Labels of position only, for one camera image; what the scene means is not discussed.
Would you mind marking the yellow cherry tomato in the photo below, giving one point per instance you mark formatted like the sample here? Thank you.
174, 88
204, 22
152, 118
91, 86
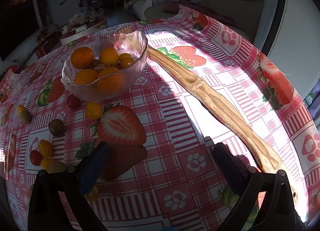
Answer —
94, 110
20, 109
93, 194
125, 55
128, 62
46, 164
45, 148

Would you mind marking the beige recliner armchair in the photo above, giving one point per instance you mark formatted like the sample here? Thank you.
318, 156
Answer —
237, 3

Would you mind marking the strawberry print checked tablecloth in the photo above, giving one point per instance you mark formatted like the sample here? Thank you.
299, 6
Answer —
162, 121

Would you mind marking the red cherry tomato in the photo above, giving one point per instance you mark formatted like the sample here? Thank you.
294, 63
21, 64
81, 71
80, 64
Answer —
35, 157
73, 101

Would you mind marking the dark brown cherry tomato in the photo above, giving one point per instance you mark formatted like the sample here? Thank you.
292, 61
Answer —
56, 127

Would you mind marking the red round object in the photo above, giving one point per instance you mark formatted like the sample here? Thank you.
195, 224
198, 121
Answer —
13, 68

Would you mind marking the long bamboo tray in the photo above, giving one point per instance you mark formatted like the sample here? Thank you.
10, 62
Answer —
225, 113

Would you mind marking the green cherry tomato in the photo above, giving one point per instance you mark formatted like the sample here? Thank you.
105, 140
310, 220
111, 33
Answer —
26, 118
58, 167

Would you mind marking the pile of snack packets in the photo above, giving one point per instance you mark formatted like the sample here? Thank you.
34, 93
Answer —
82, 18

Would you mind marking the red gift boxes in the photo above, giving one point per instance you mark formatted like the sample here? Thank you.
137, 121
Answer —
46, 43

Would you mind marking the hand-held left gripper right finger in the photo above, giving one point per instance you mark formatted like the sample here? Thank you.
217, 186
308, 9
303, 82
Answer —
231, 169

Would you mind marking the black television screen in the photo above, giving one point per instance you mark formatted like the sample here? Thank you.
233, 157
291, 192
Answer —
17, 25

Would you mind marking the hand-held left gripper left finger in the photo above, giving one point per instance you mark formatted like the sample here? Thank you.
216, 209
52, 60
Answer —
95, 169

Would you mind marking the clear glass bowl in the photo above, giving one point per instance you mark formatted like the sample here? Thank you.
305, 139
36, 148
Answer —
131, 43

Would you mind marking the white round coffee table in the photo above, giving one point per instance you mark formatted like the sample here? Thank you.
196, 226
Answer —
100, 23

